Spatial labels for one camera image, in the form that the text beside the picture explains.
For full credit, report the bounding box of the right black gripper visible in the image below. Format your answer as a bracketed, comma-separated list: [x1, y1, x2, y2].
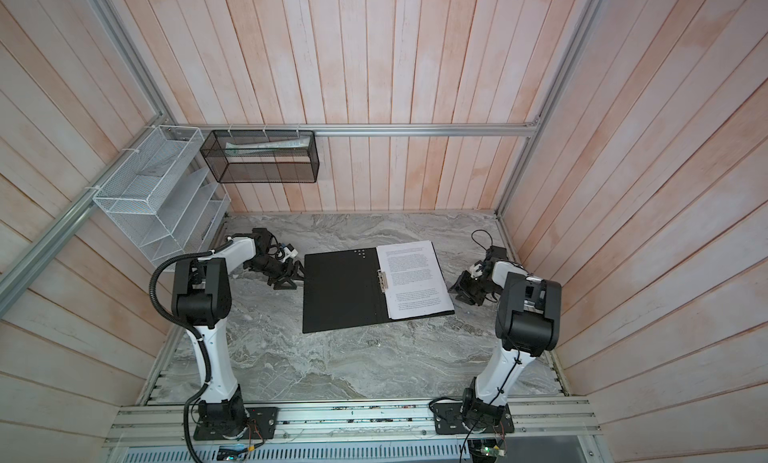
[449, 270, 499, 305]

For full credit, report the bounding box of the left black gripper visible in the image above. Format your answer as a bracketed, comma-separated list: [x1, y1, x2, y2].
[244, 254, 311, 290]

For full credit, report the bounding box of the white folder black inside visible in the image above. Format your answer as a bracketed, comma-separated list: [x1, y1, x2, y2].
[301, 245, 456, 335]

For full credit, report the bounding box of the printed paper sheet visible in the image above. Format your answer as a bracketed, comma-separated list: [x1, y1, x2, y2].
[376, 241, 454, 320]

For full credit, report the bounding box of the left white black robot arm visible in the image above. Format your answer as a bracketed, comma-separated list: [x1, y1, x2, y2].
[172, 228, 304, 439]

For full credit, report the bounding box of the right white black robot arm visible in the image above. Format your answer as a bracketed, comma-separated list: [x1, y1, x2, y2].
[450, 245, 562, 432]

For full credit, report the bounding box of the metal folder clip mechanism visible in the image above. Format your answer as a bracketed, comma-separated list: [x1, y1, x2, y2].
[377, 270, 388, 294]

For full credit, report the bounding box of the paper inside black basket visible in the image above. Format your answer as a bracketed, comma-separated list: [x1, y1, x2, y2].
[224, 137, 311, 158]

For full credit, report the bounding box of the black mesh basket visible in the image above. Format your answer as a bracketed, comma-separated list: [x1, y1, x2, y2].
[201, 131, 320, 184]

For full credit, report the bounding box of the right green circuit board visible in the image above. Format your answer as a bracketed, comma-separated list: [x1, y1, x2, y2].
[467, 439, 506, 463]

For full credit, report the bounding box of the green circuit board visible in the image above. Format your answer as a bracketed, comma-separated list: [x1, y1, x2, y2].
[467, 439, 506, 463]
[216, 445, 250, 462]

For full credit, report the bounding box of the left green circuit board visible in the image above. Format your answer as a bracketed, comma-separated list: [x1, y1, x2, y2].
[216, 445, 250, 462]

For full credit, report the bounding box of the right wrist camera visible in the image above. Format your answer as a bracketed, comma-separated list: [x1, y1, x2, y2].
[468, 261, 484, 280]

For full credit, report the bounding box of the black corrugated cable conduit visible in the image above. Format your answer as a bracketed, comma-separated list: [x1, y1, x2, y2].
[148, 240, 238, 463]

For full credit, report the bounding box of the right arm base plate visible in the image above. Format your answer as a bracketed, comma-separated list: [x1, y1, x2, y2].
[429, 400, 515, 435]

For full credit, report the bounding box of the white wire mesh organizer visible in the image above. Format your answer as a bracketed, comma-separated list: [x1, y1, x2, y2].
[94, 126, 231, 266]

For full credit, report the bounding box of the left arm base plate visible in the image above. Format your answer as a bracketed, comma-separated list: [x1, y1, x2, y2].
[192, 406, 279, 442]

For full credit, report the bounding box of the horizontal aluminium wall bar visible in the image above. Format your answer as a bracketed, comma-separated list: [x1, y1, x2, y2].
[176, 123, 538, 137]

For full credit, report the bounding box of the aluminium front rail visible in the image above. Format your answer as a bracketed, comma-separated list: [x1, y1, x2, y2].
[103, 397, 602, 448]

